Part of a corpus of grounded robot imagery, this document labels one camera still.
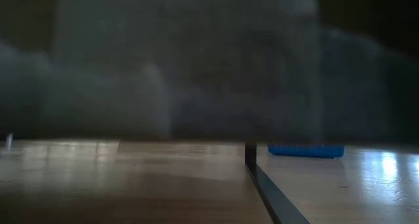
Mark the blue slotted plastic basket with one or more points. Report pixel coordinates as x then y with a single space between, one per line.
306 151

